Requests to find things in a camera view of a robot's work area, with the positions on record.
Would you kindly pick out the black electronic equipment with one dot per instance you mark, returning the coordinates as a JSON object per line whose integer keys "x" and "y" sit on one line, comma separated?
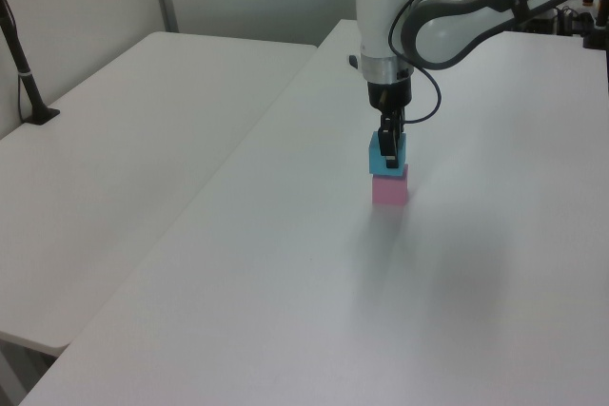
{"x": 571, "y": 21}

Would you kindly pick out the black camera pole with base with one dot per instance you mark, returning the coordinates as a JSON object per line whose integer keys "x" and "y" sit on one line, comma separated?
{"x": 45, "y": 116}

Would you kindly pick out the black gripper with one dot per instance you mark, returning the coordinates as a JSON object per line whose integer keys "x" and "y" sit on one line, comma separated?
{"x": 387, "y": 94}

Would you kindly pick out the white table with camera pole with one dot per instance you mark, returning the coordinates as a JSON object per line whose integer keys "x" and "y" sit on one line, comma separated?
{"x": 143, "y": 140}

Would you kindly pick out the blue cube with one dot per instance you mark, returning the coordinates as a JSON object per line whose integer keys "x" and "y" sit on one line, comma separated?
{"x": 375, "y": 161}

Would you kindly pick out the pink cube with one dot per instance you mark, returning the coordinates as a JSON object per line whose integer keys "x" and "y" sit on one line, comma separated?
{"x": 390, "y": 189}

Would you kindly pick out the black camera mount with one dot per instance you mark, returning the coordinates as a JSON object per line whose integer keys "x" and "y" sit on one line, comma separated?
{"x": 595, "y": 40}

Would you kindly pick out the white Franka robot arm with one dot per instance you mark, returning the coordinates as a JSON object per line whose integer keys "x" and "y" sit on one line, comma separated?
{"x": 376, "y": 11}

